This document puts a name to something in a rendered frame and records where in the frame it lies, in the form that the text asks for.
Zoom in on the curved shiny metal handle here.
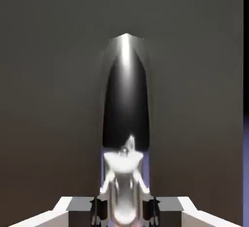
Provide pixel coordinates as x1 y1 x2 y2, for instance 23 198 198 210
99 33 151 227

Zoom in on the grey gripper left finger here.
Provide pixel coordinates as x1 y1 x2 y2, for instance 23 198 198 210
7 196 109 227

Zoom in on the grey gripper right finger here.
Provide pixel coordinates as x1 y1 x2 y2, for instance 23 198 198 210
142 196 238 227

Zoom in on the dark grey cabinet door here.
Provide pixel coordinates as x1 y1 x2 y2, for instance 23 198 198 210
0 0 244 227

